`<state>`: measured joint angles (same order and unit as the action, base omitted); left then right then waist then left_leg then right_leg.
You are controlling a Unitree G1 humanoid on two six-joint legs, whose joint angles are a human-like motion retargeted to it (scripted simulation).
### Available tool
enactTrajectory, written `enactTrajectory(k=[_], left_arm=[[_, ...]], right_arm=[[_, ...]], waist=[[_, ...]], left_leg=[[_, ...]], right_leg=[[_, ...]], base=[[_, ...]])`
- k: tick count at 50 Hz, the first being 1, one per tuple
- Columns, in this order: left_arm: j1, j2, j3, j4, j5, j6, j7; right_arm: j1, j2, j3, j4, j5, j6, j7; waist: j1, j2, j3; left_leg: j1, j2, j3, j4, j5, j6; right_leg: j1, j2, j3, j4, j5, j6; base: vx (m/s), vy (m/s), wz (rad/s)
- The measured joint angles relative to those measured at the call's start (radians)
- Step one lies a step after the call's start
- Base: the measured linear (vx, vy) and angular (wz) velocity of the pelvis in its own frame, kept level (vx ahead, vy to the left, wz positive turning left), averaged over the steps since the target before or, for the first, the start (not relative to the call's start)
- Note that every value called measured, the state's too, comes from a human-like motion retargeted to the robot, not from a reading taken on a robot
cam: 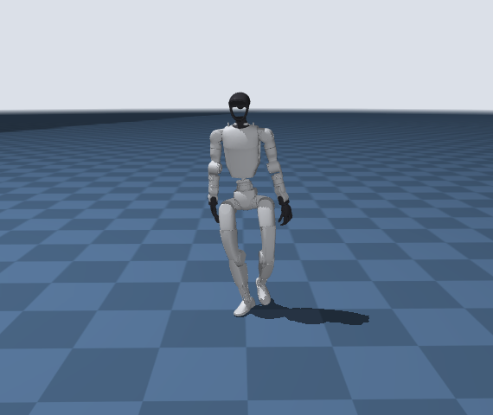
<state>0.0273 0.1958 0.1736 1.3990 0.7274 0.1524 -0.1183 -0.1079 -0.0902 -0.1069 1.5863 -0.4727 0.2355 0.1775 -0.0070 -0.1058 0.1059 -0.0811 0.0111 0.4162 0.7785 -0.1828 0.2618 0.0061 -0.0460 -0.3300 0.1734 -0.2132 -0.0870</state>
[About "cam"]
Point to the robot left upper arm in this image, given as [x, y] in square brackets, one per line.
[266, 136]

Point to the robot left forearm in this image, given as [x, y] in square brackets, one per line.
[279, 186]

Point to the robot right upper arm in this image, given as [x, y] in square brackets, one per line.
[215, 166]

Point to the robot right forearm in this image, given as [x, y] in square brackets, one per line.
[213, 185]

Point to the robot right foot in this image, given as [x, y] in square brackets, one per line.
[244, 307]

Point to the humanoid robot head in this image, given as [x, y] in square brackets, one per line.
[239, 100]

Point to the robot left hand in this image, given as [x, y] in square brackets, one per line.
[286, 211]

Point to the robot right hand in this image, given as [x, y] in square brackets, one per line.
[213, 204]

